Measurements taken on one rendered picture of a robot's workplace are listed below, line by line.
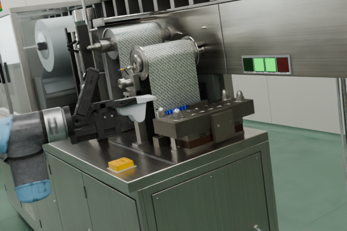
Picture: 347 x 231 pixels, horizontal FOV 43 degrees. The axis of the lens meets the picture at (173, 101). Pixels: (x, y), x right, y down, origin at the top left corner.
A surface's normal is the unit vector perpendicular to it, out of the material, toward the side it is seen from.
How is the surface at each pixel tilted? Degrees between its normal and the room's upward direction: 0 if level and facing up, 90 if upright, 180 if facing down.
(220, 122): 90
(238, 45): 90
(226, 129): 90
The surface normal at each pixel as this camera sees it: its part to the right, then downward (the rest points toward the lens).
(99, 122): 0.29, 0.00
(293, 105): -0.82, 0.22
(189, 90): 0.55, 0.07
